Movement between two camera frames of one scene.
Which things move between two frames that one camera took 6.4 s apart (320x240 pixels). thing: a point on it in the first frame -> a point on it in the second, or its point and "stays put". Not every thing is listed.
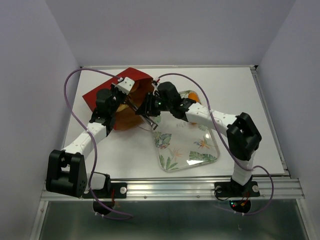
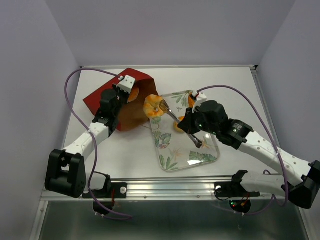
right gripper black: x=146 y=107 -> x=186 y=124
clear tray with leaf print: x=182 y=145 stays put
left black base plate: x=113 y=190 stays put
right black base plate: x=233 y=189 stays put
